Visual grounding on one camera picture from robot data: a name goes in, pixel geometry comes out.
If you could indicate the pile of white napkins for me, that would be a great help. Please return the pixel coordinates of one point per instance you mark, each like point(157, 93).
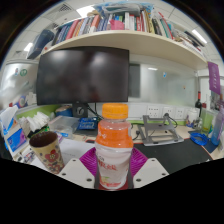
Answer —
point(35, 121)

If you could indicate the small blue box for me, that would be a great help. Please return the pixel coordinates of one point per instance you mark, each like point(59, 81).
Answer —
point(87, 124)

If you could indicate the floral patterned ceramic mug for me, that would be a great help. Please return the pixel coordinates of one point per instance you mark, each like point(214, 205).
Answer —
point(50, 155)

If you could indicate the clear plastic box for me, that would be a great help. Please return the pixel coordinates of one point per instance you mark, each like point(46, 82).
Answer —
point(63, 125)

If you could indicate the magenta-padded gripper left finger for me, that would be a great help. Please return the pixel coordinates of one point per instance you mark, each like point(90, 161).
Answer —
point(76, 171)

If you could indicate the grey metal laptop stand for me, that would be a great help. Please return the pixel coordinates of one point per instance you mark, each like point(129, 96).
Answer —
point(160, 135)

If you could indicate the orange-capped drink bottle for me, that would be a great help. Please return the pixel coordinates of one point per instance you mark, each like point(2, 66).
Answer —
point(113, 146)

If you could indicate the dark wine bottle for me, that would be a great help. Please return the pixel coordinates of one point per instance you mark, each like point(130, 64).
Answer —
point(198, 105)

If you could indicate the black desk mat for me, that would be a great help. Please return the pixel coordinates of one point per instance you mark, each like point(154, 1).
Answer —
point(173, 155)

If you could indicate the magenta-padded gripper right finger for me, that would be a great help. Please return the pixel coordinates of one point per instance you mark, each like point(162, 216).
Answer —
point(150, 171)

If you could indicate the white wall sockets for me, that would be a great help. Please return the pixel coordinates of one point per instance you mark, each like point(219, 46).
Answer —
point(154, 111)

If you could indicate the purple hanging banner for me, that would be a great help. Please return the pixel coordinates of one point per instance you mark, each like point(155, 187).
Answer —
point(214, 78)

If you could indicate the black computer monitor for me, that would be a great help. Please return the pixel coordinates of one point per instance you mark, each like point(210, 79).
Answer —
point(83, 75)

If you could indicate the round blue tin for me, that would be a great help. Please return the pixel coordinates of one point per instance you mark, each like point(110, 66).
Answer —
point(63, 111)

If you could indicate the blue white tissue box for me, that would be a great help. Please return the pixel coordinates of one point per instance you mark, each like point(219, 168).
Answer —
point(15, 140)

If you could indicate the white paper sheet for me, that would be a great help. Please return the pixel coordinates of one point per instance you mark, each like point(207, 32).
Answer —
point(75, 148)

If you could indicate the purple translucent water bottle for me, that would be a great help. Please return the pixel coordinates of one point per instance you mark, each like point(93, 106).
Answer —
point(218, 128)

